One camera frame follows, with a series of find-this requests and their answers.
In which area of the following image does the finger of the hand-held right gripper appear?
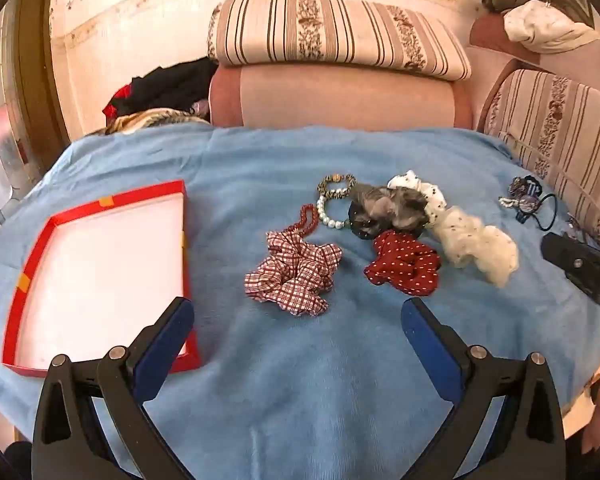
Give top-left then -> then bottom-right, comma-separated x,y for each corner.
540,232 -> 600,317

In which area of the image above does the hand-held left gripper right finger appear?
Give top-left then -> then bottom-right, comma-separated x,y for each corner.
401,297 -> 567,480

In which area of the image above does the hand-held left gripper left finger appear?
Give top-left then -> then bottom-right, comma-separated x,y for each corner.
31,297 -> 196,480

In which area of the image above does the red polka dot scrunchie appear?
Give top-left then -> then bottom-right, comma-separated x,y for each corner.
364,230 -> 442,296

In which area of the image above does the red cardboard box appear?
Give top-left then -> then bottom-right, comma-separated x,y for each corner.
1,180 -> 202,377

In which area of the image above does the large cream dotted scrunchie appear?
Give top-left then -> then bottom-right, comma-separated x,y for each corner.
432,206 -> 520,288

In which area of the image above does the grey black scrunchie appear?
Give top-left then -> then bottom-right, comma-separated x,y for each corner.
348,183 -> 429,240

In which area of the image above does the red white checkered scrunchie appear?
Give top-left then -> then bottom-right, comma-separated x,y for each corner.
244,230 -> 343,317

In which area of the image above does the small white dotted scrunchie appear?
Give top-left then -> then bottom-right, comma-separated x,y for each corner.
387,170 -> 448,223

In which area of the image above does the red bead bracelet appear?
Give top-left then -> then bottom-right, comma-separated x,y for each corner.
287,204 -> 318,236

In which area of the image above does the blue blanket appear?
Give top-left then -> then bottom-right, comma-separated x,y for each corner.
0,122 -> 600,480

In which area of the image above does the striped floral sofa cushion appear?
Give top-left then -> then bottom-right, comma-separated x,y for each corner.
482,69 -> 600,256

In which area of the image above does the gold patterned cloth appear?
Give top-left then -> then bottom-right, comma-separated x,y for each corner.
87,108 -> 211,136

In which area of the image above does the white garment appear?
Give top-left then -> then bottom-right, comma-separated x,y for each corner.
503,0 -> 600,55

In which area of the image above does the pink sofa armrest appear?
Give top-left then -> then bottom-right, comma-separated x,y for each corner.
469,12 -> 600,91

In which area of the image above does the black and red clothing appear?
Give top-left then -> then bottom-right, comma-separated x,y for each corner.
103,57 -> 218,121

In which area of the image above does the pink bolster cushion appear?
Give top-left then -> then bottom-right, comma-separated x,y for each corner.
209,62 -> 476,131

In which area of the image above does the frosted glass door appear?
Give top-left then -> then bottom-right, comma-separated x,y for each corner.
0,10 -> 31,211

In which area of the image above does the long striped floral cushion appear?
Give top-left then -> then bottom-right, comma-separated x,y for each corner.
207,0 -> 473,82

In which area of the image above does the glass charm hair tie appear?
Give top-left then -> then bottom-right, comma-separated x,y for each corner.
498,194 -> 541,213

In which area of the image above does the pearl bracelet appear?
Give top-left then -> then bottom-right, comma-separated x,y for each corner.
316,192 -> 353,231

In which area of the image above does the leopard print hair tie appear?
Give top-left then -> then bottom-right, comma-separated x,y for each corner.
317,173 -> 357,201

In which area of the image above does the wooden door frame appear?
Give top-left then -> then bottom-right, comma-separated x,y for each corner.
10,0 -> 71,171

